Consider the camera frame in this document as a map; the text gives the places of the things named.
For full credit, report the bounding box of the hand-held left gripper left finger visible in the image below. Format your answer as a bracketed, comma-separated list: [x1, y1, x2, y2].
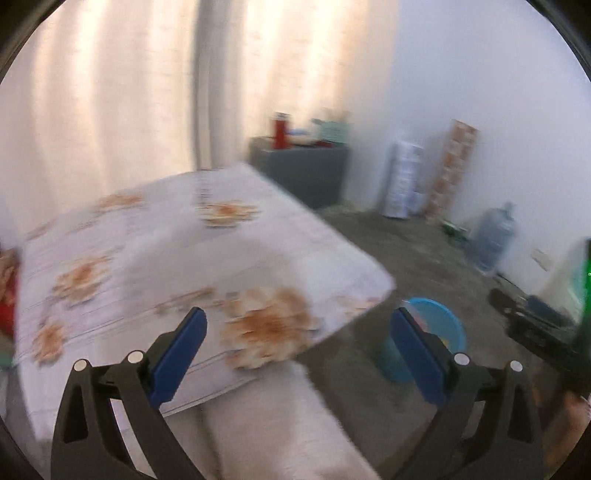
[51, 307, 208, 480]

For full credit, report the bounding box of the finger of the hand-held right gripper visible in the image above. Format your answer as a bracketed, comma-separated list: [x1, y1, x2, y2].
[488, 287, 575, 330]

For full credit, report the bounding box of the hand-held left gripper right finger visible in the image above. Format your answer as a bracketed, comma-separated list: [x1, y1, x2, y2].
[389, 307, 544, 480]

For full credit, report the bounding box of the green label plastic bottle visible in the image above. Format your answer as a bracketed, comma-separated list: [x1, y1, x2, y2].
[538, 237, 591, 342]

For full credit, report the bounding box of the blue plastic basket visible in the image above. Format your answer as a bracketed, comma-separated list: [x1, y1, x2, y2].
[376, 298, 467, 384]

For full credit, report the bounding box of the person's right forearm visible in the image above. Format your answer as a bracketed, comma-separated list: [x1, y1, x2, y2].
[540, 392, 591, 467]

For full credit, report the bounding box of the large water jug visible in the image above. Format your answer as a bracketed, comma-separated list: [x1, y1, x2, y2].
[471, 202, 518, 273]

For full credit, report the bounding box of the floral tablecloth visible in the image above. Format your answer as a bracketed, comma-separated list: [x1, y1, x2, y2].
[11, 162, 397, 418]

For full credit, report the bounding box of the small dark green bottle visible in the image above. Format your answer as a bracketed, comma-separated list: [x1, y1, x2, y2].
[441, 219, 467, 241]

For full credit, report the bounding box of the white fluffy blanket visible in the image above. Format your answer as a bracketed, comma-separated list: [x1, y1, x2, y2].
[203, 360, 379, 480]

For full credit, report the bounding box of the grey cabinet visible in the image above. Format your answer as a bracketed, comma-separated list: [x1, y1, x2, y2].
[249, 137, 349, 210]

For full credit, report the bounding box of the red thermos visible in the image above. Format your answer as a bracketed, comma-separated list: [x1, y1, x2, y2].
[272, 112, 291, 149]

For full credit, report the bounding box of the green utensil holder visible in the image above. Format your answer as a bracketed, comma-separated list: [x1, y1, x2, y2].
[318, 119, 352, 144]

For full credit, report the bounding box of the cream curtain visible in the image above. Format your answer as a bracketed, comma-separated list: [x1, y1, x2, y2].
[240, 0, 402, 139]
[0, 0, 204, 222]

